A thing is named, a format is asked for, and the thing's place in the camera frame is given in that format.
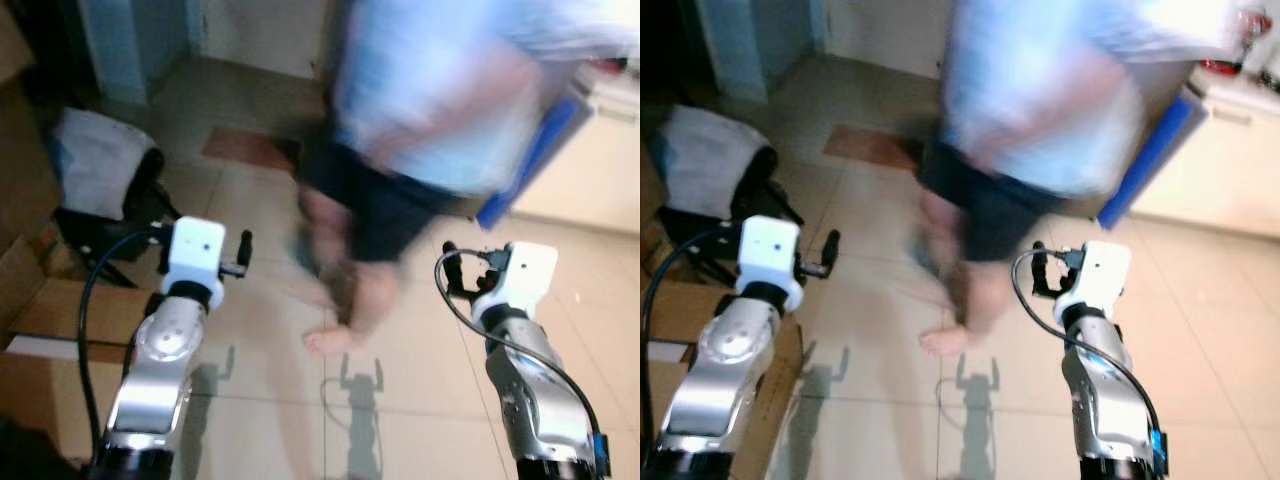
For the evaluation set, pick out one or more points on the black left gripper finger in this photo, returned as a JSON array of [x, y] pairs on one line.
[[245, 248], [832, 250]]

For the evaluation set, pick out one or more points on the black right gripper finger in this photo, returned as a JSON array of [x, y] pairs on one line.
[[451, 270], [1039, 270]]

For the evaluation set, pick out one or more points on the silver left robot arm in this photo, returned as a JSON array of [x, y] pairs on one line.
[[160, 340], [730, 345]]

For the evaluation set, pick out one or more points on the black office chair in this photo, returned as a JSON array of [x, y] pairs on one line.
[[100, 235], [720, 240]]

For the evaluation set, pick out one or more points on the brown floor mat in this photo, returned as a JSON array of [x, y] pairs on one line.
[[245, 148], [870, 147]]

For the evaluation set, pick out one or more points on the blue board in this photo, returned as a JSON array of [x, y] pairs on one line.
[[530, 160], [1150, 160]]

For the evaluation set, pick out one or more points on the brown cardboard box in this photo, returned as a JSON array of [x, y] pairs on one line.
[[780, 400], [60, 310]]

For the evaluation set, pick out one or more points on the cream low cabinet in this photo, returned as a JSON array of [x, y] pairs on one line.
[[590, 170], [1230, 170]]

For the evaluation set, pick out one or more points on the white cloth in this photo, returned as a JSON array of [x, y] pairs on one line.
[[100, 160], [710, 160]]

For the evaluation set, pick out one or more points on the person in light blue shirt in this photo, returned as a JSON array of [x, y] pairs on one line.
[[1040, 100], [440, 100]]

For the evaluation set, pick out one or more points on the light blue door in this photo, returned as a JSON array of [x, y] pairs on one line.
[[130, 40], [750, 40]]

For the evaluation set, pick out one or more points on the red item on cabinet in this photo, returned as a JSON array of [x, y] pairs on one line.
[[1215, 66]]

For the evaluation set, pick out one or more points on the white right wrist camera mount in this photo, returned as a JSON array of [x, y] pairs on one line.
[[1105, 270], [530, 270]]

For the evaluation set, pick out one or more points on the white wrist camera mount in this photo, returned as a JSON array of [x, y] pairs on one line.
[[195, 245], [770, 245], [1105, 270], [530, 270]]

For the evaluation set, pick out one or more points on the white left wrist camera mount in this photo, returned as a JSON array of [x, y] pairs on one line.
[[770, 245], [195, 245]]

